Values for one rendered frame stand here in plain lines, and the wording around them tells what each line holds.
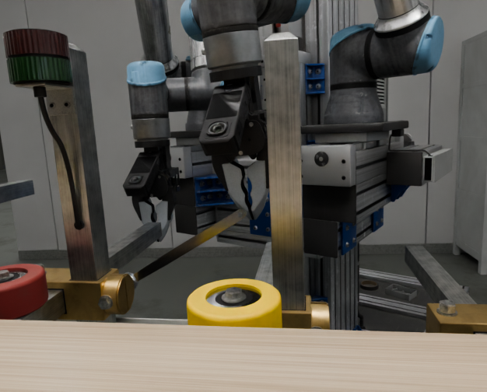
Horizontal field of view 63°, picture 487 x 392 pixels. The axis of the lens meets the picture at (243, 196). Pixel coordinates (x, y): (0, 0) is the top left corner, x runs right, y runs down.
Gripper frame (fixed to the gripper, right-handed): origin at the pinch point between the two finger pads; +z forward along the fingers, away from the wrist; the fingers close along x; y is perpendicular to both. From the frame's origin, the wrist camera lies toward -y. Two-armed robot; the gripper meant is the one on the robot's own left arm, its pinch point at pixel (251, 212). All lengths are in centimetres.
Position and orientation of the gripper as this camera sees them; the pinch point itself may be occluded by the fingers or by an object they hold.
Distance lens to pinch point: 57.8
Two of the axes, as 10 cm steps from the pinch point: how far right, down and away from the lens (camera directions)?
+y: 2.7, -3.0, 9.2
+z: 1.4, 9.5, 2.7
